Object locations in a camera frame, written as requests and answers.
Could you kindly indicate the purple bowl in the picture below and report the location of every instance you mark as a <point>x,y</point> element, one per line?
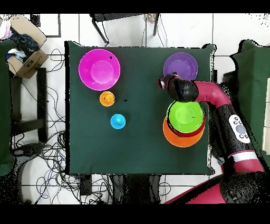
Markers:
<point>183,65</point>

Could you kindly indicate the black bench frame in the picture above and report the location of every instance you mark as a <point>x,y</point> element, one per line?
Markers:
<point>41,95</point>

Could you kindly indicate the green cloth covered table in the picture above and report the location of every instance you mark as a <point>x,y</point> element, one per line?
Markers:
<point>253,84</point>
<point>5,105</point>

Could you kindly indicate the black box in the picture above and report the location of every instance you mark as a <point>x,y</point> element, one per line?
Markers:
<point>231,80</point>

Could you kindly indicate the colourful toy pile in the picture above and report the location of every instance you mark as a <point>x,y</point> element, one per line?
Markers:
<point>150,18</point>

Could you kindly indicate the dark green table cloth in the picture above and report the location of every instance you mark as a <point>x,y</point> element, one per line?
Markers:
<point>137,67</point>

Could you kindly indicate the orange cup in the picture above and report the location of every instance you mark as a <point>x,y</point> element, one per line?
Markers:
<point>107,99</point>

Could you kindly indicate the dark blue cloth bundle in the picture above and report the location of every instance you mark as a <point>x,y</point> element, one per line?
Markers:
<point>25,42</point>

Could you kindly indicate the orange bowl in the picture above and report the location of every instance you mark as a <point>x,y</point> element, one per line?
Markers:
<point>181,141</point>

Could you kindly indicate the blue cup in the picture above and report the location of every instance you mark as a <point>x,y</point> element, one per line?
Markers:
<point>118,121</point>

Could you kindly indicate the green bowl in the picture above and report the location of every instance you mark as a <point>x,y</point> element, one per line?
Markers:
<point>185,116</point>

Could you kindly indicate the black metal stool frame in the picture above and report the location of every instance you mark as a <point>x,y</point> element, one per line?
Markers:
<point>118,16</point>

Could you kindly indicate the pink white cloth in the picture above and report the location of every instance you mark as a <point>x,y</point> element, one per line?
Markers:
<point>5,29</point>

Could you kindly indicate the cardboard box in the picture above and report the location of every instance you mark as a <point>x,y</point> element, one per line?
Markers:
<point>31,65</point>

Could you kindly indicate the pink bowl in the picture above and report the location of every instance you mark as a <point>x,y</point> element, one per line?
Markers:
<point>99,69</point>

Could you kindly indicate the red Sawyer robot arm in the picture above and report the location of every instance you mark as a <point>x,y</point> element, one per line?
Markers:
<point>211,93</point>

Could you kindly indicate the red bowl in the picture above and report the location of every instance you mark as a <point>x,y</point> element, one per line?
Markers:
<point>189,134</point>

